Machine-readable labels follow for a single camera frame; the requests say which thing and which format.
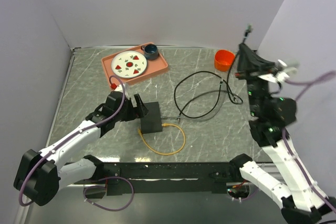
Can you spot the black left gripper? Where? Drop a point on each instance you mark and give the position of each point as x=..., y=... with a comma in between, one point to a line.
x=136, y=112

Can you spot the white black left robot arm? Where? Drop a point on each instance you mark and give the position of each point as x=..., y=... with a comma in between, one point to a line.
x=42, y=174

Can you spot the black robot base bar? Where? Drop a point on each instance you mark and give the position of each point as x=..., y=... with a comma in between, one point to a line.
x=164, y=177

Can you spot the black network switch box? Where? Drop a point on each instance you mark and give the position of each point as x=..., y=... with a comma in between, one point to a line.
x=152, y=122

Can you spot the white plate with strawberries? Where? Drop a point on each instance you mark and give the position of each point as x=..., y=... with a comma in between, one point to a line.
x=129, y=64

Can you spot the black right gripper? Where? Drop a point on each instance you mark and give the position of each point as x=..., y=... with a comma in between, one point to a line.
x=252, y=64

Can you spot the orange plastic cup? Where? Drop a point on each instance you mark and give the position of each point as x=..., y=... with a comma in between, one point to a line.
x=223, y=60

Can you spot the dark blue mug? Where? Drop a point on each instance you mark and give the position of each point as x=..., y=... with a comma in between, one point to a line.
x=150, y=51

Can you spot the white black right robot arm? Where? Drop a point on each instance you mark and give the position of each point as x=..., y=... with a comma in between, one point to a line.
x=298, y=195

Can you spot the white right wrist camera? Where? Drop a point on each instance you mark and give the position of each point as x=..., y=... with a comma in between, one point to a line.
x=282, y=72

